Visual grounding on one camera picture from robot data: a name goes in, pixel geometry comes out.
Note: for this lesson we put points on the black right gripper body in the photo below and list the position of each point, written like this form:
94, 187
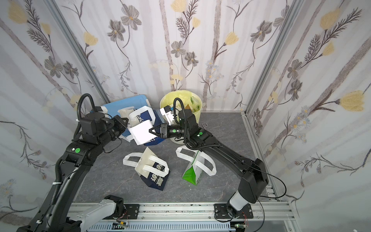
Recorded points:
163, 130

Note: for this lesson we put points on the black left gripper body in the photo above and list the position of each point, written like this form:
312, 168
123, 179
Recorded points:
120, 123

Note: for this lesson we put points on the navy takeout bag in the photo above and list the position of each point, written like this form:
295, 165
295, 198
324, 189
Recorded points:
128, 137

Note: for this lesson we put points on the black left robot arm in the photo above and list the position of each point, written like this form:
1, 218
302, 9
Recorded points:
94, 131

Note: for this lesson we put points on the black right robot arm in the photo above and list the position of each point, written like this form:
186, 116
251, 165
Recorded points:
252, 173

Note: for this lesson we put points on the green and white takeout bag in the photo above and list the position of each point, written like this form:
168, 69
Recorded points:
199, 162

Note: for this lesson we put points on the white box with blue lid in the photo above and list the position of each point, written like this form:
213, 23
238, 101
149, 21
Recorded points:
124, 105

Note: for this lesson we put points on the yellow-green bin liner bag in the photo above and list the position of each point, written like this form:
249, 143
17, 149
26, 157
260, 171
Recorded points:
188, 98

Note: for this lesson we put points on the white round trash bin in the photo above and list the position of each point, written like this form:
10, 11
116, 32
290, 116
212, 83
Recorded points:
180, 114

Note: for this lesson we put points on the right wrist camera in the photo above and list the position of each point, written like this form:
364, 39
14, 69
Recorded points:
168, 114

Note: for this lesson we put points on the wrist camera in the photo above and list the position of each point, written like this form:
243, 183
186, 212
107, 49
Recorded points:
168, 114
101, 109

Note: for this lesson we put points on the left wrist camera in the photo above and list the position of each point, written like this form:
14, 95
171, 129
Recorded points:
101, 109

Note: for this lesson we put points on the navy bag with white handles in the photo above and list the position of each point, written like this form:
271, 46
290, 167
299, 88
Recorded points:
153, 171

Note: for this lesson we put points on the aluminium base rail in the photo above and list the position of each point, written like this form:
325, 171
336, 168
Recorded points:
200, 217

